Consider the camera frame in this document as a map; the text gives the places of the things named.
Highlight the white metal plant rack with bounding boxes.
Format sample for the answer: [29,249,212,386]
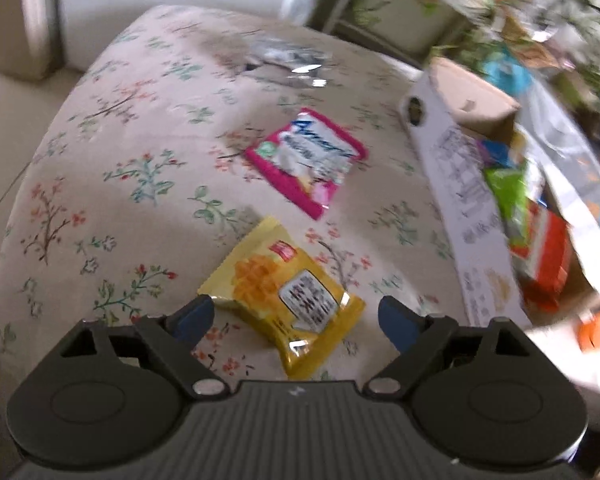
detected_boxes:
[311,0,469,67]

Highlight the pink Ameria snack packet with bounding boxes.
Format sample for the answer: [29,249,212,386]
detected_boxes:
[244,107,368,220]

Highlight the blue snack packet in box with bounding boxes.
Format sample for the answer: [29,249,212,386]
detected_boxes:
[477,139,515,168]

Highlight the white cardboard milk box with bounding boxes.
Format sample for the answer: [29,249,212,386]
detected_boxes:
[399,58,600,328]

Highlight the floral tablecloth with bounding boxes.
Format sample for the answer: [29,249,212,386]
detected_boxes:
[0,6,465,388]

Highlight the blue round plastic object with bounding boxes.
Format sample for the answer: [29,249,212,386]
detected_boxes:
[482,51,532,98]

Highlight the beige refrigerator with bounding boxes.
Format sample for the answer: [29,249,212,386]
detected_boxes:
[0,0,62,81]

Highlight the orange red snack packet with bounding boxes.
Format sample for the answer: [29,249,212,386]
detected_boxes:
[509,200,572,313]

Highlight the green snack packet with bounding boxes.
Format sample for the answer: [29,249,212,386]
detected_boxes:
[483,168,529,247]

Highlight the silver foil snack packet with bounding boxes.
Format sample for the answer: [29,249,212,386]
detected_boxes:
[238,37,330,88]

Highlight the yellow waffle snack packet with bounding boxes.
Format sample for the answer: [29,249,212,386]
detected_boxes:
[198,217,365,380]

